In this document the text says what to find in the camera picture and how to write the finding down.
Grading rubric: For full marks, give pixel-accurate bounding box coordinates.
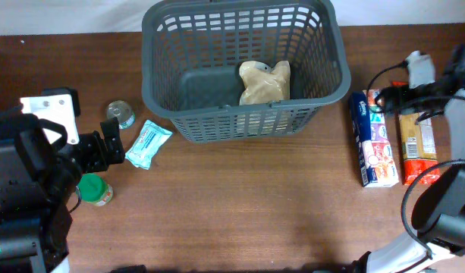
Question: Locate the red orange pasta pack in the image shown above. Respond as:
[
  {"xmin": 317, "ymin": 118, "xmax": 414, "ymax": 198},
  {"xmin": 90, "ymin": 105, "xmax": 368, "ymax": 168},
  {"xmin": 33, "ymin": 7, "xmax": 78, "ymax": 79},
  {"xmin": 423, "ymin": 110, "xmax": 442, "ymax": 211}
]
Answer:
[{"xmin": 391, "ymin": 80, "xmax": 441, "ymax": 187}]

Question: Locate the blue tissue pack box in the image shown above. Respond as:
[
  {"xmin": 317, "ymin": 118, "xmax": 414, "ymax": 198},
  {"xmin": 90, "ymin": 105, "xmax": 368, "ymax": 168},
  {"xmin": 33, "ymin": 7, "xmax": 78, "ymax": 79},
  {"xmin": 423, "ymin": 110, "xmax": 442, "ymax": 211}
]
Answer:
[{"xmin": 348, "ymin": 90, "xmax": 399, "ymax": 187}]

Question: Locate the grey plastic basket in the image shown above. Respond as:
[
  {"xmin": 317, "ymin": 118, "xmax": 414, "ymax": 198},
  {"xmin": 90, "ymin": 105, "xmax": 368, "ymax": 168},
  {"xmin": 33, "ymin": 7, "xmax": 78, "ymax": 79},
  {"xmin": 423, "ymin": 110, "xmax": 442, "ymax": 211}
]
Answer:
[{"xmin": 142, "ymin": 0, "xmax": 351, "ymax": 143}]

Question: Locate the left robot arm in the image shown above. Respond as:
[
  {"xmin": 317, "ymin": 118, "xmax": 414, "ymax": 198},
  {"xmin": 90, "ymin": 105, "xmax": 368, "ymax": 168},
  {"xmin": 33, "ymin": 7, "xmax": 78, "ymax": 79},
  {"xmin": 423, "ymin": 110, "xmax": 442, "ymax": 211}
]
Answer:
[{"xmin": 0, "ymin": 114, "xmax": 124, "ymax": 272}]

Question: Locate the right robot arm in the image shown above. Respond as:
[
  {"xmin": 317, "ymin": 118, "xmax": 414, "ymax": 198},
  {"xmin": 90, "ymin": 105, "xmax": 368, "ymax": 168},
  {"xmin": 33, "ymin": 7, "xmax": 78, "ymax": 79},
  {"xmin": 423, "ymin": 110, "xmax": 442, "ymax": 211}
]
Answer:
[{"xmin": 343, "ymin": 44, "xmax": 465, "ymax": 272}]

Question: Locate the light green wipes pack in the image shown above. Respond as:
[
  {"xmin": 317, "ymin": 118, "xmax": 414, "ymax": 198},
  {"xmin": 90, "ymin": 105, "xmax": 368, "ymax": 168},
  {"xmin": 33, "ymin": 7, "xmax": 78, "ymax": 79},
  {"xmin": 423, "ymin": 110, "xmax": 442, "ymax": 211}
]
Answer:
[{"xmin": 125, "ymin": 120, "xmax": 173, "ymax": 170}]

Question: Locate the green lid jar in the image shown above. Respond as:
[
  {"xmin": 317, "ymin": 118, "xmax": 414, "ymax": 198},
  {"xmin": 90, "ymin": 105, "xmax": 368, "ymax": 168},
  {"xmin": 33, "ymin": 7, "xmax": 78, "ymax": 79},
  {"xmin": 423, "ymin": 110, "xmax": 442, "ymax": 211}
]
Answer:
[{"xmin": 77, "ymin": 174, "xmax": 114, "ymax": 206}]

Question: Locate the small tin can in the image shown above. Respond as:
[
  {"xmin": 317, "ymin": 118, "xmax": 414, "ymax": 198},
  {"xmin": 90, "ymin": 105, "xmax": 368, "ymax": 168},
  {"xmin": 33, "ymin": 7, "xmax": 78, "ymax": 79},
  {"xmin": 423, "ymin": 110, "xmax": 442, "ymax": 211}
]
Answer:
[{"xmin": 105, "ymin": 100, "xmax": 136, "ymax": 130}]

